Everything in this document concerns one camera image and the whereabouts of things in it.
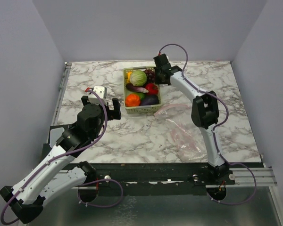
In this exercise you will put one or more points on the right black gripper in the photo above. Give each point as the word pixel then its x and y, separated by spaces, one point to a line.
pixel 159 82

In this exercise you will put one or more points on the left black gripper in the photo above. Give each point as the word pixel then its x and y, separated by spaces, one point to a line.
pixel 116 114

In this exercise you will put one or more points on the green toy cabbage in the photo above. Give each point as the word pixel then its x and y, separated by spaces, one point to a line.
pixel 138 78

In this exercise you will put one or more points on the green perforated plastic basket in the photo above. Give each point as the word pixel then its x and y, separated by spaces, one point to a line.
pixel 140 109

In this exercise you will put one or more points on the clear zip top bag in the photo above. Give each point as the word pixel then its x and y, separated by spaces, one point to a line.
pixel 182 133

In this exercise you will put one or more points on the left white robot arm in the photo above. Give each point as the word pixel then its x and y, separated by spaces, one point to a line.
pixel 28 197

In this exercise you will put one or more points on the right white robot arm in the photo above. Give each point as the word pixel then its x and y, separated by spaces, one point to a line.
pixel 204 115

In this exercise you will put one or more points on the purple toy grapes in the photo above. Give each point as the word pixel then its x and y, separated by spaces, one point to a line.
pixel 150 75

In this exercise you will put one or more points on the red toy bell pepper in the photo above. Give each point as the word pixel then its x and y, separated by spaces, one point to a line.
pixel 152 89

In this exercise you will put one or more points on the orange toy pumpkin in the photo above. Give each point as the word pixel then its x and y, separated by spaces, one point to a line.
pixel 132 100

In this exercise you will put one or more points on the green toy mango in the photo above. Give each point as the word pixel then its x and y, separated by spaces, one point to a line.
pixel 141 95

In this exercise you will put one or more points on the dark purple toy eggplant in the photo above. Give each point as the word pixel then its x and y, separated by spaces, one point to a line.
pixel 150 100

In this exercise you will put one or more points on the yellow toy bell pepper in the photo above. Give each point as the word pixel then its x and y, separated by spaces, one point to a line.
pixel 128 75

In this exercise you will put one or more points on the long striped purple eggplant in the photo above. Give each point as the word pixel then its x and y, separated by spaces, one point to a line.
pixel 136 89

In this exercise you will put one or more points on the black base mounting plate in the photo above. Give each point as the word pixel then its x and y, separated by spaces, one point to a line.
pixel 152 179

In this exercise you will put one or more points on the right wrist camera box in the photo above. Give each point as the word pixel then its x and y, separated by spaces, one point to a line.
pixel 161 60

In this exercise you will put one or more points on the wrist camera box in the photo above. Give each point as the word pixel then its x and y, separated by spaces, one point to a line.
pixel 161 60
pixel 97 95

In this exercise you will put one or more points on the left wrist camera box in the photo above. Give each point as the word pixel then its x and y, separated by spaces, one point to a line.
pixel 97 95

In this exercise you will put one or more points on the aluminium frame rail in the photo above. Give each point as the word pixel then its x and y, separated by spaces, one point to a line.
pixel 253 174

